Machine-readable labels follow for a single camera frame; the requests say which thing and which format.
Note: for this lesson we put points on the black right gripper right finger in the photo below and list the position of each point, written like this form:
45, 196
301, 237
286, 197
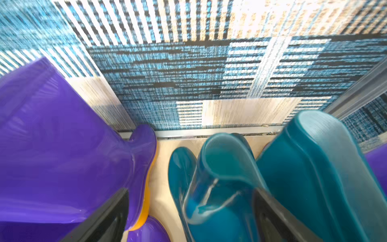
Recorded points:
276, 224

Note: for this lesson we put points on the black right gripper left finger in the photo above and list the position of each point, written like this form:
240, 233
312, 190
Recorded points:
103, 223

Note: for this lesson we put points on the teal boot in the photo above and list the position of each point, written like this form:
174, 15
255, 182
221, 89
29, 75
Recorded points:
213, 191
317, 171

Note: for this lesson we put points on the teal boot standing back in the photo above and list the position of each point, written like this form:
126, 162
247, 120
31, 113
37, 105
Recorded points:
317, 171

